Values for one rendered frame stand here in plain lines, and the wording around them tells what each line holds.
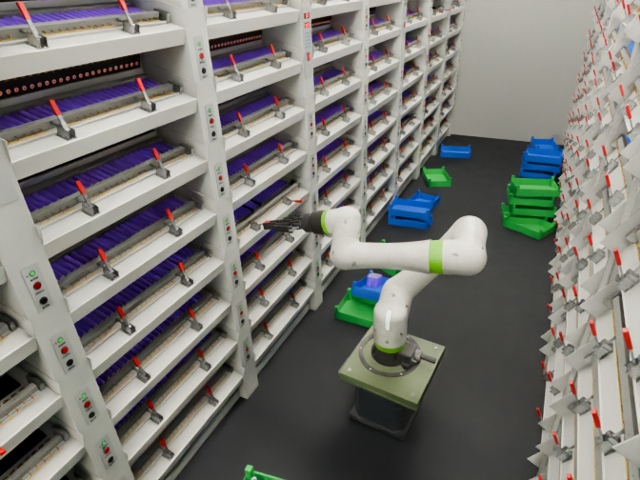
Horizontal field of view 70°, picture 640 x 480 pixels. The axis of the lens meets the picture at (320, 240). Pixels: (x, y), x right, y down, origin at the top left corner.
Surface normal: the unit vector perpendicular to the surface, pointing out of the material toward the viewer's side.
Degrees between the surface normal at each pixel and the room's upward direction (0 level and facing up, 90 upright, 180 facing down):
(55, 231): 15
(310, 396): 0
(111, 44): 105
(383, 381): 3
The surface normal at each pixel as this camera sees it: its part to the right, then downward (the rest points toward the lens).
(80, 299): 0.20, -0.79
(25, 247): 0.90, 0.19
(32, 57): 0.87, 0.41
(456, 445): -0.04, -0.87
